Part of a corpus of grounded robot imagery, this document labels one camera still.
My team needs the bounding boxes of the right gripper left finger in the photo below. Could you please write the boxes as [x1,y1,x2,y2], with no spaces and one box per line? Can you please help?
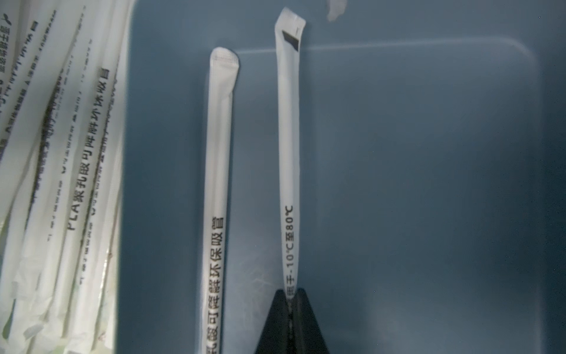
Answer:
[255,290,292,354]

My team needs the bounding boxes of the blue plastic storage tray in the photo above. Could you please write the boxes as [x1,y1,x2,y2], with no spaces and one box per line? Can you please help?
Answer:
[116,1,565,353]

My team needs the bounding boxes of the left pile wrapped straws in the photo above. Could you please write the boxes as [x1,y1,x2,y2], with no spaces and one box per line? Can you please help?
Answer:
[1,1,135,353]

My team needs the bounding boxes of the straw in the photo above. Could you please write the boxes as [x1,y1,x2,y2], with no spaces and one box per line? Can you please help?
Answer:
[199,47,240,353]
[273,6,307,300]

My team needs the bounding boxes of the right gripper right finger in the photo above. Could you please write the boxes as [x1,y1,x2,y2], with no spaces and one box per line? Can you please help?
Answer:
[290,289,330,354]

